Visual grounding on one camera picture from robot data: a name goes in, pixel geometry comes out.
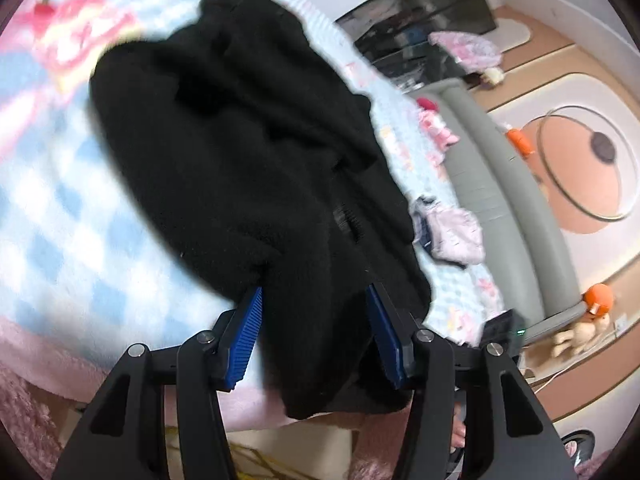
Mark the black fleece jacket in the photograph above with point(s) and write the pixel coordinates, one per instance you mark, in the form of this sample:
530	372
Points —
260	168

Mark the orange plush toy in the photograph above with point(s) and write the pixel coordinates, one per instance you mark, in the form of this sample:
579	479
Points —
599	299

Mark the folded pink garment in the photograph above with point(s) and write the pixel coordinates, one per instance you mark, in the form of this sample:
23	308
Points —
473	234

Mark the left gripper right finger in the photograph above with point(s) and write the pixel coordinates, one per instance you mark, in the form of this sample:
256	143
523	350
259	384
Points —
508	433

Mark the folded dark striped clothes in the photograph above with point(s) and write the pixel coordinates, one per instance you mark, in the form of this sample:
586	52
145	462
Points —
425	222

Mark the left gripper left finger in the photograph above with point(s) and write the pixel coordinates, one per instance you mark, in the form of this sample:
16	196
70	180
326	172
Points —
122	433

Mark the grey padded headboard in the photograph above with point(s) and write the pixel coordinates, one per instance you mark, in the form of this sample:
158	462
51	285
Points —
525	249

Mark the pink plush toy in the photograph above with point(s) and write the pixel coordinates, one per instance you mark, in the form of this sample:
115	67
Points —
432	123

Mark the beige teddy bear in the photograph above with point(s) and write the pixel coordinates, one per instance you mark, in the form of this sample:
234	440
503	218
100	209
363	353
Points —
580	337

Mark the blue checkered cartoon blanket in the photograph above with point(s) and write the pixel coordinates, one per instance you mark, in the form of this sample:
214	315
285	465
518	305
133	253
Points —
79	262

